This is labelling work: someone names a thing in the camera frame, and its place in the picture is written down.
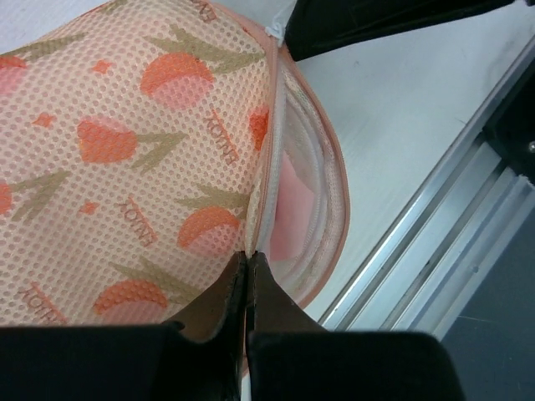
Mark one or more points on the white zipper pull tie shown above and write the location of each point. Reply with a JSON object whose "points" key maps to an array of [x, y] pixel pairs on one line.
{"points": [[276, 30]]}

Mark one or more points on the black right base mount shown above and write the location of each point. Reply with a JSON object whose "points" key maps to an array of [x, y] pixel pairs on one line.
{"points": [[510, 132]]}

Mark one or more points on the aluminium mounting rail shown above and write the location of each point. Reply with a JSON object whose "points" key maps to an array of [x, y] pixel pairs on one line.
{"points": [[444, 243]]}

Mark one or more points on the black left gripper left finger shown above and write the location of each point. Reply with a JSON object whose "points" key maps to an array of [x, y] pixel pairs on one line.
{"points": [[194, 355]]}

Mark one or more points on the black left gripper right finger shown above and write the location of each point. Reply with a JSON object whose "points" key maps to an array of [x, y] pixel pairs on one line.
{"points": [[292, 357]]}

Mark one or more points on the pink tulip mesh laundry bag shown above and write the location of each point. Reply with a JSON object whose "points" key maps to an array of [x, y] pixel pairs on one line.
{"points": [[141, 146]]}

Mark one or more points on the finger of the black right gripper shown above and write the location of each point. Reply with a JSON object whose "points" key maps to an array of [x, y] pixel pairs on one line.
{"points": [[317, 27]]}

